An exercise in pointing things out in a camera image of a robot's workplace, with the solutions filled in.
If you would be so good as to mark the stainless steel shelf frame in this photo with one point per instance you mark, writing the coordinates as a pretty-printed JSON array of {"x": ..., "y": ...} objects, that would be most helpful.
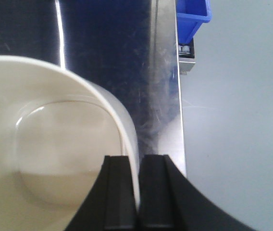
[{"x": 186, "y": 57}]

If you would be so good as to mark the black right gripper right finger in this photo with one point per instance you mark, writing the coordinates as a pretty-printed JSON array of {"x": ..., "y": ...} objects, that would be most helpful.
[{"x": 169, "y": 202}]

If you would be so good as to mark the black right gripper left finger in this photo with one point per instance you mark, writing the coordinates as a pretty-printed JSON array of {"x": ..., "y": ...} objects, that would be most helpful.
[{"x": 110, "y": 204}]

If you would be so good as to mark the small blue bin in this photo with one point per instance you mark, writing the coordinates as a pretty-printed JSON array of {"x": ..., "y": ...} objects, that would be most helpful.
[{"x": 191, "y": 14}]

